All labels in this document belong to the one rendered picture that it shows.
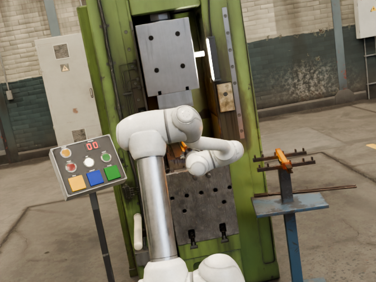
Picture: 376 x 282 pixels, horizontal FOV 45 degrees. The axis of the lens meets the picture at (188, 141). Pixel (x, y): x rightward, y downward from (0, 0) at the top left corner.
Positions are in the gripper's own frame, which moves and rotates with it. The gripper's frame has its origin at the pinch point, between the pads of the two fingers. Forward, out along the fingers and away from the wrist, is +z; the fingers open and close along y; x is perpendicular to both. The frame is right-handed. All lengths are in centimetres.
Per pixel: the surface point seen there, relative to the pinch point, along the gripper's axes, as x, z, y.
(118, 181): -8.0, -7.5, -41.2
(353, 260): -104, 27, 102
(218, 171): -16.5, 3.6, 15.2
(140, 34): 67, 10, -16
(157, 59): 52, 10, -8
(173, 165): -9.4, 9.6, -10.0
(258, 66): -7, 605, 203
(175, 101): 27.4, 9.8, -2.4
